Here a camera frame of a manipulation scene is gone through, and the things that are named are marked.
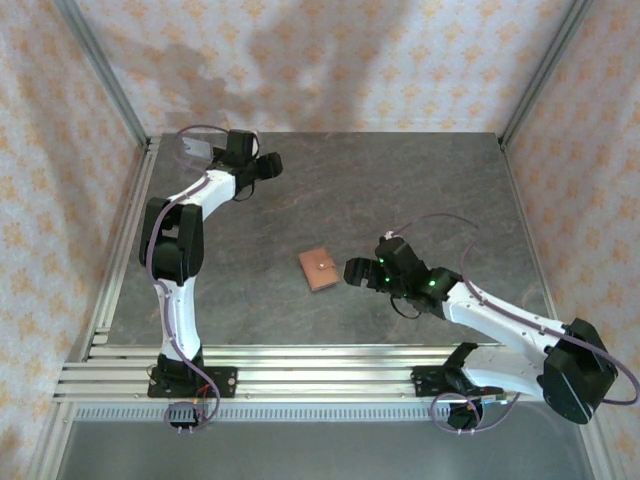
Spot grey slotted cable duct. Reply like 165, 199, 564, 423
72, 403, 551, 422

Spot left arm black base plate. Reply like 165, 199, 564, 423
147, 366, 239, 400

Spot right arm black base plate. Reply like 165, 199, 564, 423
410, 364, 451, 400

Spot long aluminium rail beams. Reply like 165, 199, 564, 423
52, 343, 549, 404

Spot aluminium frame leg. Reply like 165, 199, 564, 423
22, 402, 76, 480
574, 422, 619, 480

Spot grey metal panel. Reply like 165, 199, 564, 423
49, 418, 601, 480

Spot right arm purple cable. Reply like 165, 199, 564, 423
389, 213, 640, 436

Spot aluminium table side rail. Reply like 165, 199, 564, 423
499, 144, 569, 351
82, 137, 162, 362

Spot aluminium frame post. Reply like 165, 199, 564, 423
497, 0, 596, 151
52, 0, 154, 151

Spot black cable junction box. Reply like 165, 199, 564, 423
164, 401, 210, 437
446, 399, 485, 435

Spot brown leather card holder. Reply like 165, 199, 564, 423
298, 248, 340, 292

